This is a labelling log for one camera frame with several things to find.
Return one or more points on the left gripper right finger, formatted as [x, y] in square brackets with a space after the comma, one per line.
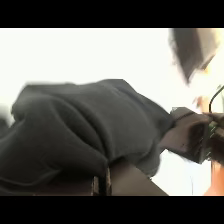
[133, 183]

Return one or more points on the dark grey T-shirt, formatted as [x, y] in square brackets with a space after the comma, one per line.
[80, 130]

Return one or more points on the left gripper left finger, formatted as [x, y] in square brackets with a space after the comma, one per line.
[83, 190]

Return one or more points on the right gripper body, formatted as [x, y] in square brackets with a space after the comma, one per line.
[186, 136]

